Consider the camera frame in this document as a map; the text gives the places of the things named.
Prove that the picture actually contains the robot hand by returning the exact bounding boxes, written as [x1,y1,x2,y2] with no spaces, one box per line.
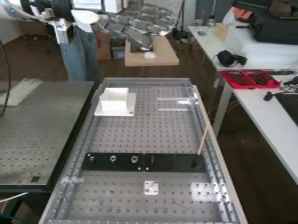
[20,0,77,46]

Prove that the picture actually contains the person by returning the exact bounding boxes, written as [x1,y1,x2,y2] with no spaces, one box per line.
[59,9,106,82]

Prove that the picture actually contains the grey quilted chair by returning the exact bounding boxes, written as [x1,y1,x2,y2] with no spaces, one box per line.
[94,2,186,38]

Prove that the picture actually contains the small white box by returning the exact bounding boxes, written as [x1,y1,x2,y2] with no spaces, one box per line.
[93,86,137,118]

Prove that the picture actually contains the black headphones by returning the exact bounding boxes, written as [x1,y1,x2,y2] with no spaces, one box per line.
[216,49,249,67]

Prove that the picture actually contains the red tray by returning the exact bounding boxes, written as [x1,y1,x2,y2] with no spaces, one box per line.
[246,69,282,89]
[220,69,257,90]

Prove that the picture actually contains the black case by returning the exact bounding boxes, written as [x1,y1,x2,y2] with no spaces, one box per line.
[246,0,298,45]

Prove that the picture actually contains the thin stick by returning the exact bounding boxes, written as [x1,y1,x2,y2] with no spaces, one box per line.
[196,115,213,156]

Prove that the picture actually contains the black plate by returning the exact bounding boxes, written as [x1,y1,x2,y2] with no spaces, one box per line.
[83,152,208,174]

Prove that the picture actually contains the long white desk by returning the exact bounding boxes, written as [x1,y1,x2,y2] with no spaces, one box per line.
[232,74,298,186]

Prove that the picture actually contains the black keyboard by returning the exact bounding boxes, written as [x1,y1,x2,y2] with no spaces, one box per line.
[274,92,298,127]

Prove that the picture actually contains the clear box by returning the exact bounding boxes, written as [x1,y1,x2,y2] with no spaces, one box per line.
[39,77,249,224]

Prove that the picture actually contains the small metal bracket plate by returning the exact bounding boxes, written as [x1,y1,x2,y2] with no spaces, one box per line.
[142,180,161,197]

